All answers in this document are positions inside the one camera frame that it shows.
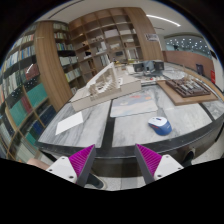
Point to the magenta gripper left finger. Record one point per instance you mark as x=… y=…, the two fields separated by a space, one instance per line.
x=75 y=168

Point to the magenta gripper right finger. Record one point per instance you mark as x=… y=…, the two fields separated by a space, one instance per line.
x=154 y=166

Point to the blue and white computer mouse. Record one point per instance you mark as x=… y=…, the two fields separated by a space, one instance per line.
x=160 y=125

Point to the grey mouse pad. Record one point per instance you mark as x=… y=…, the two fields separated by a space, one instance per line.
x=133 y=104

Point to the white paper sheet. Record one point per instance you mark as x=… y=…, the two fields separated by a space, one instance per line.
x=69 y=122

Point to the brown architectural model on board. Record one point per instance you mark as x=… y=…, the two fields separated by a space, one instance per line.
x=184 y=91

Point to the white architectural model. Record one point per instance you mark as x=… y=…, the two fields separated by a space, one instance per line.
x=106 y=85

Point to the grey box on table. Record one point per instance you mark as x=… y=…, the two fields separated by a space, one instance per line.
x=149 y=66

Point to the left bookshelf with books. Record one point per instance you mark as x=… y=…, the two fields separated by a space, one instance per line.
x=39 y=75

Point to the wooden bookshelf wall unit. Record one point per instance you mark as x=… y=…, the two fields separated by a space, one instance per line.
x=121 y=35

